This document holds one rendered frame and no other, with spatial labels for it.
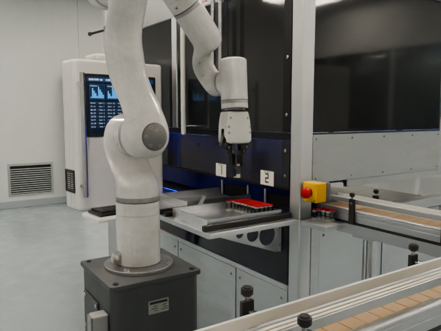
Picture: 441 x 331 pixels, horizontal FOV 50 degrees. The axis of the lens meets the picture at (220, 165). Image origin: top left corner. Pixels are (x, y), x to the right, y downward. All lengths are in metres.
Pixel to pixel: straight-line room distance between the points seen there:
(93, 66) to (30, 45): 4.67
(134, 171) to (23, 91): 5.76
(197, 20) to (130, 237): 0.63
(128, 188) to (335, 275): 1.08
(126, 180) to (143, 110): 0.19
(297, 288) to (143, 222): 0.83
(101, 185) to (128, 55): 1.30
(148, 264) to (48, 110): 5.86
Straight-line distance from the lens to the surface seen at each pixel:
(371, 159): 2.09
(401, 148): 2.26
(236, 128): 1.44
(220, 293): 2.37
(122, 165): 1.31
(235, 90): 1.43
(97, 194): 2.45
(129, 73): 1.24
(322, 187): 1.75
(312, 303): 0.85
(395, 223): 1.68
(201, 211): 1.93
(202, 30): 1.38
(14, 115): 6.96
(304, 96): 1.79
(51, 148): 7.08
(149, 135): 1.19
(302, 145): 1.79
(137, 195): 1.26
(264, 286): 2.06
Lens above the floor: 1.28
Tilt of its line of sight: 6 degrees down
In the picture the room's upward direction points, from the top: straight up
